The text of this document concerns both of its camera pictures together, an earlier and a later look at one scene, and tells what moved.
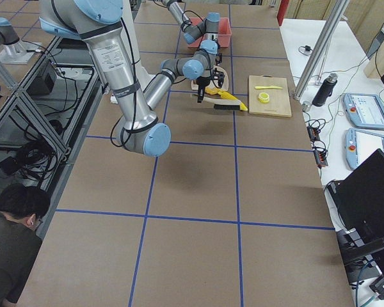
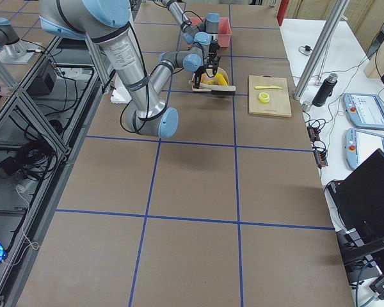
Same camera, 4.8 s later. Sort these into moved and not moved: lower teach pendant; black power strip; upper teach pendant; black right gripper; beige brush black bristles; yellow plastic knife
Moved: beige brush black bristles; black right gripper
Not moved: upper teach pendant; yellow plastic knife; black power strip; lower teach pendant
